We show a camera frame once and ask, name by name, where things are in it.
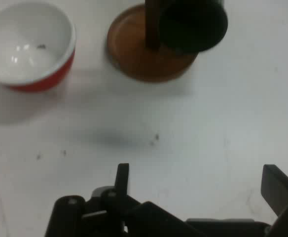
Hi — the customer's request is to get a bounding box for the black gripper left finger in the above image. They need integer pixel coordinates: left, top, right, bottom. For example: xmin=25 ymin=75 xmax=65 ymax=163
xmin=45 ymin=162 xmax=144 ymax=237

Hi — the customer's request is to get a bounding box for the red bowl with white inside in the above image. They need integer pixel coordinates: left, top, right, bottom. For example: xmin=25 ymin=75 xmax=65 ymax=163
xmin=0 ymin=1 xmax=77 ymax=93

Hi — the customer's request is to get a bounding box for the brown wooden mug tree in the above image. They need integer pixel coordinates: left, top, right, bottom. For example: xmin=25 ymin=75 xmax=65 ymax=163
xmin=107 ymin=0 xmax=200 ymax=83

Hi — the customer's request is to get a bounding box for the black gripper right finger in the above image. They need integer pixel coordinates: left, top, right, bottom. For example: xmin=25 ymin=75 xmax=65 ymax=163
xmin=261 ymin=164 xmax=288 ymax=237

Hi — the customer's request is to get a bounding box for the green mug with white print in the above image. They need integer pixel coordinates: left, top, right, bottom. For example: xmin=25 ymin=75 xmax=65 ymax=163
xmin=158 ymin=0 xmax=229 ymax=54

